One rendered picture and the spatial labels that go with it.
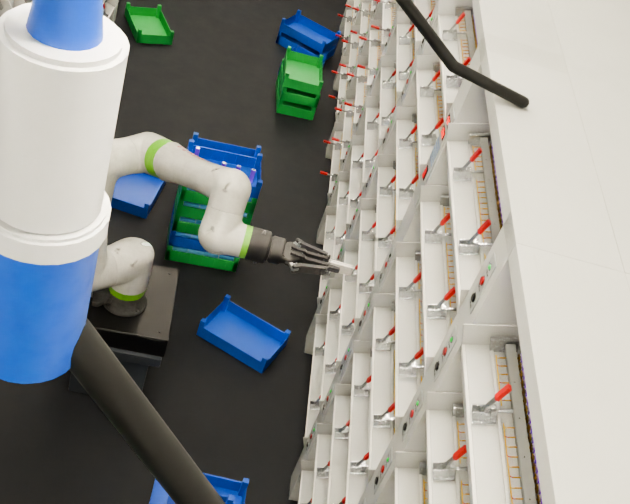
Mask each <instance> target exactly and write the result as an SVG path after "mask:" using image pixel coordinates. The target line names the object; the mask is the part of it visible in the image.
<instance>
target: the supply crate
mask: <svg viewBox="0 0 630 504"><path fill-rule="evenodd" d="M196 147H197V145H194V140H193V139H189V143H188V147H187V150H188V151H190V152H192V153H193V154H194V153H195V149H196ZM198 147H200V152H199V157H201V158H203V159H205V160H207V161H210V162H213V163H215V164H218V165H222V162H223V161H224V162H226V163H227V164H226V167H229V168H234V169H236V167H237V165H241V169H240V171H242V172H243V173H245V174H246V175H247V177H248V178H249V177H250V173H251V170H252V169H253V168H254V169H256V172H255V176H254V179H253V183H251V194H250V197H251V198H256V199H258V197H259V194H260V190H261V187H262V184H263V181H262V180H261V160H262V157H263V154H260V153H258V154H257V158H255V157H251V156H246V155H241V154H236V153H231V152H226V151H221V150H217V149H212V148H207V147H202V146H198Z"/></svg>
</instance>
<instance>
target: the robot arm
mask: <svg viewBox="0 0 630 504"><path fill-rule="evenodd" d="M139 173H146V174H149V175H151V176H154V177H157V178H159V179H160V180H162V181H165V182H170V183H175V184H178V185H182V186H184V187H187V188H190V189H192V190H194V191H197V192H199V193H201V194H203V195H204V196H206V197H209V201H208V205H207V207H206V211H205V214H204V216H203V219H202V222H201V224H200V227H199V230H198V239H199V242H200V244H201V246H202V247H203V248H204V249H205V250H206V251H208V252H209V253H212V254H216V255H229V256H235V257H239V258H243V259H246V260H250V261H253V263H254V264H256V263H257V262H258V263H261V264H263V263H264V262H265V259H267V262H269V263H273V264H277V265H278V264H280V263H283V264H285V265H287V266H289V267H290V268H291V271H290V272H291V273H308V274H317V275H324V274H325V273H326V272H327V271H331V272H334V273H340V274H344V275H348V276H351V274H352V271H353V269H354V266H353V265H351V264H347V263H343V262H340V261H338V260H334V259H331V258H330V257H331V255H328V252H326V251H324V250H321V249H319V248H317V247H315V246H312V245H310V244H308V243H305V242H304V241H302V240H301V239H300V238H297V239H296V241H295V242H286V239H285V238H282V237H278V236H273V237H272V232H271V231H268V230H264V229H261V228H257V227H254V226H250V225H246V224H244V223H243V222H242V218H243V214H244V211H245V208H246V205H247V202H248V200H249V197H250V194H251V183H250V180H249V178H248V177H247V175H246V174H245V173H243V172H242V171H240V170H238V169H234V168H229V167H225V166H221V165H218V164H215V163H213V162H210V161H207V160H205V159H203V158H201V157H199V156H197V155H195V154H193V153H192V152H190V151H188V150H187V149H185V148H184V147H183V146H181V145H180V144H178V143H176V142H172V141H171V140H169V139H167V138H165V137H162V136H160V135H158V134H156V133H152V132H143V133H139V134H136V135H132V136H128V137H124V138H117V139H113V145H112V150H111V156H110V162H109V167H108V173H107V179H106V184H105V190H104V191H105V192H106V194H107V195H108V197H109V200H110V204H111V202H112V197H113V192H114V188H115V184H116V181H117V180H118V179H119V178H120V177H122V176H126V175H130V174H139ZM153 260H154V250H153V248H152V246H151V245H150V244H149V243H148V242H147V241H145V240H143V239H140V238H136V237H128V238H124V239H121V240H119V241H116V242H114V243H112V244H110V245H108V246H107V236H106V238H105V240H104V241H103V243H102V245H101V246H100V247H99V252H98V258H97V263H96V269H95V275H94V280H93V286H92V291H91V297H92V301H91V302H92V306H94V307H99V306H102V305H104V307H105V308H106V309H107V310H108V311H109V312H111V313H112V314H114V315H117V316H121V317H133V316H137V315H139V314H141V313H142V312H143V311H144V310H145V308H146V305H147V298H146V296H145V291H146V289H147V287H148V283H149V278H150V274H151V270H152V265H153Z"/></svg>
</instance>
